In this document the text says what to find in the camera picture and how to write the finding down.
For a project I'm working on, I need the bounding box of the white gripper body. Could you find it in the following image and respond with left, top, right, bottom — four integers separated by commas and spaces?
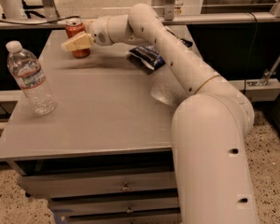
85, 17, 109, 46

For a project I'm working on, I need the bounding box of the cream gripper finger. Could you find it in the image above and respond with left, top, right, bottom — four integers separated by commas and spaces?
61, 32, 94, 51

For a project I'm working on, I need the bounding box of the orange coke can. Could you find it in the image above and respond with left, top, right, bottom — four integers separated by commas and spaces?
65, 18, 91, 59

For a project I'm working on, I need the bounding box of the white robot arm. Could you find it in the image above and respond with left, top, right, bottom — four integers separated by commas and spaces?
62, 4, 259, 224

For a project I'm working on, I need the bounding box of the grey metal railing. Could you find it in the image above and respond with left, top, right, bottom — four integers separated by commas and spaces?
0, 4, 280, 30

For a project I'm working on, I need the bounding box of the blue chip bag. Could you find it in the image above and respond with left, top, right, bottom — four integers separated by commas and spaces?
128, 45, 165, 74

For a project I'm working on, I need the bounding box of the clear plastic water bottle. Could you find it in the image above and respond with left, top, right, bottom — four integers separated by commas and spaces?
6, 41, 57, 116

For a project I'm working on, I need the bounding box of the white pipe top left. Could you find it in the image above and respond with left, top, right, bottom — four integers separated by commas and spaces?
0, 0, 27, 20

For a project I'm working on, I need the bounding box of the grey drawer cabinet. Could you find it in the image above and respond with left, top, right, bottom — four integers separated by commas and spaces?
0, 31, 186, 224

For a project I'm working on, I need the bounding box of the black cable on railing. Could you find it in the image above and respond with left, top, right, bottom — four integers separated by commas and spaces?
0, 15, 82, 26

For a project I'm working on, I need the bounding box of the black hanging cable right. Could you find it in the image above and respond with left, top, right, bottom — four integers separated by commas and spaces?
243, 12, 259, 95

